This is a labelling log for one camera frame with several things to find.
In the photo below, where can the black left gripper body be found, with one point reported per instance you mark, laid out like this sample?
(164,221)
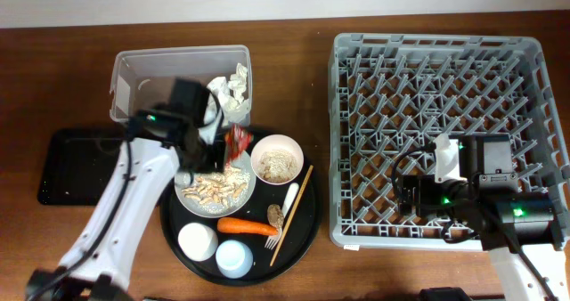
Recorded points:
(212,162)

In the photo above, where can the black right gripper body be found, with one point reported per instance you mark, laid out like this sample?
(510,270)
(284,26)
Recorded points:
(431,198)

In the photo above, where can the red snack wrapper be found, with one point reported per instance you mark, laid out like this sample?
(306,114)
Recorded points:
(237,139)

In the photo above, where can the white tissue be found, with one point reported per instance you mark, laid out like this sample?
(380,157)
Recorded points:
(231,95)

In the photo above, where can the pink bowl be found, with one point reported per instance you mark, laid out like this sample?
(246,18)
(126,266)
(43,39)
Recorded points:
(277,159)

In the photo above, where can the white cup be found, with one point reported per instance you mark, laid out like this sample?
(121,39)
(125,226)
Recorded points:
(197,241)

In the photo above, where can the light blue cup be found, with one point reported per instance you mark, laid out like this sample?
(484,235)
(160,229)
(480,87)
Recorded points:
(234,259)

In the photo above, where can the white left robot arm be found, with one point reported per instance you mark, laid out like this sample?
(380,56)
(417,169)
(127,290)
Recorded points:
(101,259)

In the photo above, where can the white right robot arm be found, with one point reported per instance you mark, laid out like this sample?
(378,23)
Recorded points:
(519,231)

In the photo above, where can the clear plastic waste bin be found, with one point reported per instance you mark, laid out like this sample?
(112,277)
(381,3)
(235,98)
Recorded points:
(143,78)

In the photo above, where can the grey plastic dishwasher rack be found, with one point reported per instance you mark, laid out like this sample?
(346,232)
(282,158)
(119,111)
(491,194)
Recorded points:
(391,93)

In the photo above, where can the rice and peanut shells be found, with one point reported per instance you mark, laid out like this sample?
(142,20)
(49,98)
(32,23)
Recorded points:
(218,192)

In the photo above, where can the grey round plate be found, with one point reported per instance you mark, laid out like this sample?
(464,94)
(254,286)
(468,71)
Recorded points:
(185,178)

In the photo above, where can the orange carrot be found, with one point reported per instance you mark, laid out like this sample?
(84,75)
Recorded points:
(238,226)

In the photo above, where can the brown walnut shell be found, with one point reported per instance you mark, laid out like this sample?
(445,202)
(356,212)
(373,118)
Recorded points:
(275,216)

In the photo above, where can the round black serving tray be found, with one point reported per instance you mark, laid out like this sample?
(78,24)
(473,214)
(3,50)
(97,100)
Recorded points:
(298,239)

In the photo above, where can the white plastic fork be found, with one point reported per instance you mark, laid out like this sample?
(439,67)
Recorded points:
(288,201)

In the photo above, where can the wooden chopstick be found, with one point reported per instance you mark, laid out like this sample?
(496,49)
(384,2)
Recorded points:
(292,213)

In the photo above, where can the black rectangular tray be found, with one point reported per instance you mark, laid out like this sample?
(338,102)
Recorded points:
(78,165)

